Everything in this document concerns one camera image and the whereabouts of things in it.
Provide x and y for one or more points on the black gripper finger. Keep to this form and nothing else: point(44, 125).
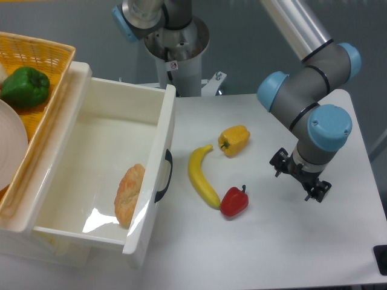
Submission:
point(279, 162)
point(316, 190)

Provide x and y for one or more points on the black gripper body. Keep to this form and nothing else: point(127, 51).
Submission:
point(297, 172)

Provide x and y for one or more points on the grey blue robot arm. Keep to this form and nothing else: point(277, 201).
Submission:
point(321, 130)

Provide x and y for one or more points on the white drawer cabinet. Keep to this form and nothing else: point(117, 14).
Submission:
point(19, 214)

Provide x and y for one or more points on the yellow bell pepper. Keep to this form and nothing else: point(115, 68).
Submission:
point(232, 140)

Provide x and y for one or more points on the red bell pepper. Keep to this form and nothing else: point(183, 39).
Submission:
point(234, 202)

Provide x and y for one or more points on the yellow banana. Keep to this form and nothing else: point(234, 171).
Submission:
point(199, 181)

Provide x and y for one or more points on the black table corner device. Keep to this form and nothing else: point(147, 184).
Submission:
point(380, 253)

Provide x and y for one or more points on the bread loaf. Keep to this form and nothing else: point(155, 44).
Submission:
point(127, 194)

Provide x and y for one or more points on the yellow woven basket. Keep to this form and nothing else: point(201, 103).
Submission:
point(37, 69)

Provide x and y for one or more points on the green bell pepper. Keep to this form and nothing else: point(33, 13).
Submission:
point(25, 88)

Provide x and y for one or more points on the white plate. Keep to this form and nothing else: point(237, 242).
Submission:
point(14, 143)

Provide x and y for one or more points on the white onion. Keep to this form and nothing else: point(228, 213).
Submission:
point(3, 74)

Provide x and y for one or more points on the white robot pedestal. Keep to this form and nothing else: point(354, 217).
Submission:
point(178, 56)

